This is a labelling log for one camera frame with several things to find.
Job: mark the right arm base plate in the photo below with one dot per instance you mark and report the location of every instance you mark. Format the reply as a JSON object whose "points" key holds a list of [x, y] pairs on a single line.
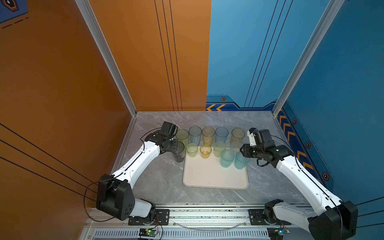
{"points": [[257, 218]]}

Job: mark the short pale green glass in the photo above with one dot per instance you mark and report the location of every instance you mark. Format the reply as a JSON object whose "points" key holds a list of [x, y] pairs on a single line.
{"points": [[192, 150]]}

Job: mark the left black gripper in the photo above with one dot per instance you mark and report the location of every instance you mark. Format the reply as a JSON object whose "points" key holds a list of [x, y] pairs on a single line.
{"points": [[175, 145]]}

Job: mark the short light green glass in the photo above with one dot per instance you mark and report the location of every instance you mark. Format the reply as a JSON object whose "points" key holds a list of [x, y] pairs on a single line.
{"points": [[219, 147]]}

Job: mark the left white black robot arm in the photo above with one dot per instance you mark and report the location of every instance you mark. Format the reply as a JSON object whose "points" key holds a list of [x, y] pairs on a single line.
{"points": [[115, 195]]}

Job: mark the white rectangular plastic tray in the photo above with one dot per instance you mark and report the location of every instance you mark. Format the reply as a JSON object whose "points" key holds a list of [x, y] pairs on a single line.
{"points": [[208, 173]]}

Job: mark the green circuit board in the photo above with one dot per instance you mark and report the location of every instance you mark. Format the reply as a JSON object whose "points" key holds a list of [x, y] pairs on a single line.
{"points": [[148, 234], [278, 233]]}

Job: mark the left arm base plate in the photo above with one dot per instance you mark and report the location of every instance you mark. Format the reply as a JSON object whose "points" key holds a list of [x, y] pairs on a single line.
{"points": [[161, 216]]}

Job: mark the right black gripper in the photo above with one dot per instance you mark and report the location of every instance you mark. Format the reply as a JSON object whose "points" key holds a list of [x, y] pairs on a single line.
{"points": [[245, 150]]}

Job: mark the teal glass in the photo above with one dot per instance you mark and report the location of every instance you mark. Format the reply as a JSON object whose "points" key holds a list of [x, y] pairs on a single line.
{"points": [[241, 161], [227, 157]]}

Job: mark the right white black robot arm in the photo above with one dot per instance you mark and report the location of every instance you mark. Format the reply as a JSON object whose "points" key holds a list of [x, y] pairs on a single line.
{"points": [[330, 217]]}

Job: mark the left aluminium corner post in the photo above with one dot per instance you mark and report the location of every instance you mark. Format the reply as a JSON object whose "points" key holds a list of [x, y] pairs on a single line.
{"points": [[99, 38]]}

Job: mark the aluminium front rail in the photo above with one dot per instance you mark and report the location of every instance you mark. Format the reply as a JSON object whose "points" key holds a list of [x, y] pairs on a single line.
{"points": [[190, 222]]}

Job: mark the tall blue glass back row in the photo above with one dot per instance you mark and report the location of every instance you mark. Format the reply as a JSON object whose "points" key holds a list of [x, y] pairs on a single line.
{"points": [[221, 134]]}

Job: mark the tall grey-blue glass back row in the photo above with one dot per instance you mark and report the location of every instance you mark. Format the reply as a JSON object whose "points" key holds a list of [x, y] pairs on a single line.
{"points": [[195, 134]]}

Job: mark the tall green glass back row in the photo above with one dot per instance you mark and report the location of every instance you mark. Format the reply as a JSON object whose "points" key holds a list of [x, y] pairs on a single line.
{"points": [[183, 136]]}

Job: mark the tall yellow glass back row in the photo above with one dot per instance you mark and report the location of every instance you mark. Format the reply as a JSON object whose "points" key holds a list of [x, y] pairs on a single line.
{"points": [[208, 135]]}

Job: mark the short yellow glass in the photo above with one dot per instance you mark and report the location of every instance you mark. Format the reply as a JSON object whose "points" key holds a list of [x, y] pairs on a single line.
{"points": [[205, 151]]}

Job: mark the left green circuit board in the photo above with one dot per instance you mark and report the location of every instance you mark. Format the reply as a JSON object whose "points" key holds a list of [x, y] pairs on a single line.
{"points": [[148, 234]]}

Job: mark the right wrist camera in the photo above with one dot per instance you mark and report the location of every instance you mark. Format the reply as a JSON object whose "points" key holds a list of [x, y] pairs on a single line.
{"points": [[251, 135]]}

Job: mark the right green circuit board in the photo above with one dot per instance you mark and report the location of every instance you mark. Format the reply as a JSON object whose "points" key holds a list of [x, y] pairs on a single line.
{"points": [[278, 233]]}

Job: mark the dark smoky grey glass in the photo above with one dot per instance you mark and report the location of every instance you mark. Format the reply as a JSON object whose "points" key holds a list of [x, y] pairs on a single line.
{"points": [[179, 153]]}

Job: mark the tall amber glass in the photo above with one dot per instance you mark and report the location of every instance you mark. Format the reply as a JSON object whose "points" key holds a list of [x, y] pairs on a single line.
{"points": [[238, 135]]}

